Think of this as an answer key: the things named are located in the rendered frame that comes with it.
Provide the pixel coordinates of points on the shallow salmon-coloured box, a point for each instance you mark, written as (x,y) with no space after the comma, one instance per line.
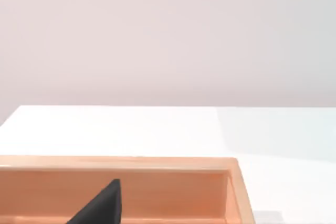
(170,195)

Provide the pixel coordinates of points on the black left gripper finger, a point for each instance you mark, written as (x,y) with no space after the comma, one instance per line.
(106,205)

